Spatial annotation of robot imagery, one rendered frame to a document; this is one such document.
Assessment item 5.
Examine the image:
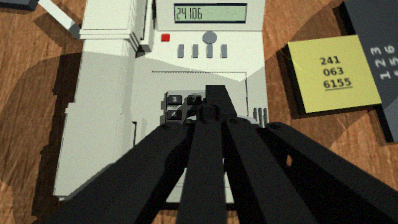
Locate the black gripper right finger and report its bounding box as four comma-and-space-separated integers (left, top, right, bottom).
215, 85, 398, 224

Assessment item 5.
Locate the white desk phone body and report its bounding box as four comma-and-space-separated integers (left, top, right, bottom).
130, 0, 269, 145

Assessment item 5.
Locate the yellow sticky note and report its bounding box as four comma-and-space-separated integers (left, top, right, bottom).
284, 35, 382, 115

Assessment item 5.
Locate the grey pocket calculator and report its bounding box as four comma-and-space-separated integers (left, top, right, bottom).
0, 0, 39, 11

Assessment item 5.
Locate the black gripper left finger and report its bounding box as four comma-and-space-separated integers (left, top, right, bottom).
41, 85, 228, 224

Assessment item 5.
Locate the beige telephone handset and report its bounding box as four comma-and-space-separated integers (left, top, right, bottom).
53, 0, 148, 201

